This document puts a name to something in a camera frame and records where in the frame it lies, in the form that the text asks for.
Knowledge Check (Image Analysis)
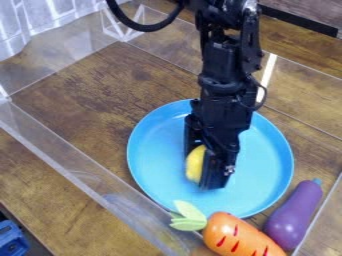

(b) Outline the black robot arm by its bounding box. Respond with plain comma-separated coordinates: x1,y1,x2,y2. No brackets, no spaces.
184,0,264,190

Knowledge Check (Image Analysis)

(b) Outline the clear acrylic enclosure wall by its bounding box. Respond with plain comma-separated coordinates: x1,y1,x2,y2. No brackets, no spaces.
0,12,342,256

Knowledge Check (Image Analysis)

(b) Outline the purple toy eggplant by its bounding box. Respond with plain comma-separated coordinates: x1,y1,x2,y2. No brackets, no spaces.
264,178,323,251

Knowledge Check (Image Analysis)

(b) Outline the white curtain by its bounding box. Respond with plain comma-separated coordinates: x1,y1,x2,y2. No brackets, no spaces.
0,0,105,61

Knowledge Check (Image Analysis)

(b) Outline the yellow toy lemon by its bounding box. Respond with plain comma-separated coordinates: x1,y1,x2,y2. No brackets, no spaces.
185,145,205,183

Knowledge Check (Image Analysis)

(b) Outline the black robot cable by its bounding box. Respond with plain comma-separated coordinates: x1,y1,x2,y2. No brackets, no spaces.
104,0,185,33

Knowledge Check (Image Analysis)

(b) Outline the blue object at corner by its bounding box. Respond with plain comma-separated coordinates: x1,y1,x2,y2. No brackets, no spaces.
0,220,29,256

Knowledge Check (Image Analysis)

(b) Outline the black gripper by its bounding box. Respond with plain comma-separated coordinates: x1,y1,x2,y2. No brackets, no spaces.
184,76,267,190

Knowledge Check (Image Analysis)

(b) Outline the blue round tray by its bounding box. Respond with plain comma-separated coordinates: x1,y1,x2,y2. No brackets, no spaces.
126,100,293,218

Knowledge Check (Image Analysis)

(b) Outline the orange toy carrot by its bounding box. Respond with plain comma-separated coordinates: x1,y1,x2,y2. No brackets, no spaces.
169,200,287,256

